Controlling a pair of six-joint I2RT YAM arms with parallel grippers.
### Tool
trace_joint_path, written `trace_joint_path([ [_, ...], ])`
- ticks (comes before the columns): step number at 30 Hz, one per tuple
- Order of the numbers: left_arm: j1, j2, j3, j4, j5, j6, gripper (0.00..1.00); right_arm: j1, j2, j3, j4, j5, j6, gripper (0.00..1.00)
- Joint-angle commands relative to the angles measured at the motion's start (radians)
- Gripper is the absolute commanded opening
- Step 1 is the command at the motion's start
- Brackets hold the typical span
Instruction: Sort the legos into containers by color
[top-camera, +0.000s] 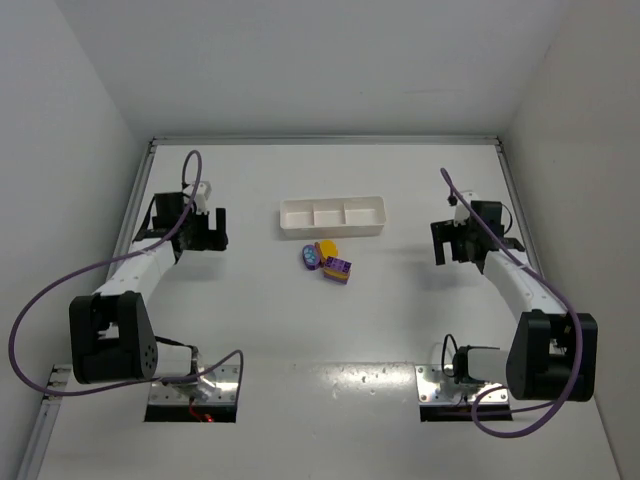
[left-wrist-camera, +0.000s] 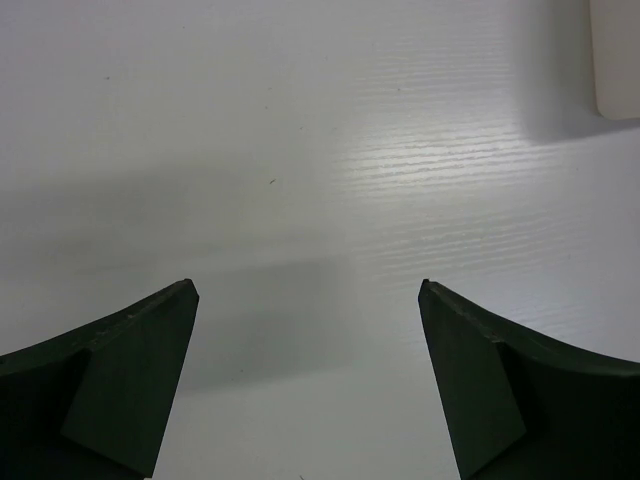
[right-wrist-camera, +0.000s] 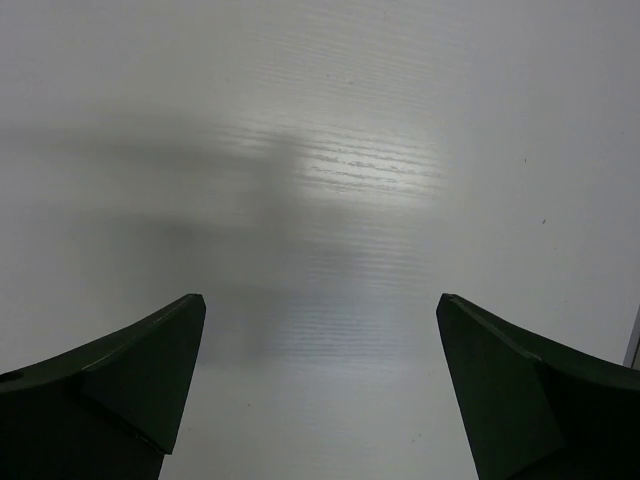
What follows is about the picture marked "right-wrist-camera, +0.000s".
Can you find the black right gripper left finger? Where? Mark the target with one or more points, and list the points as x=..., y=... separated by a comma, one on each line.
x=109, y=409

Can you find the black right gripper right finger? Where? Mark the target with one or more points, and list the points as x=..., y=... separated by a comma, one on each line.
x=533, y=408

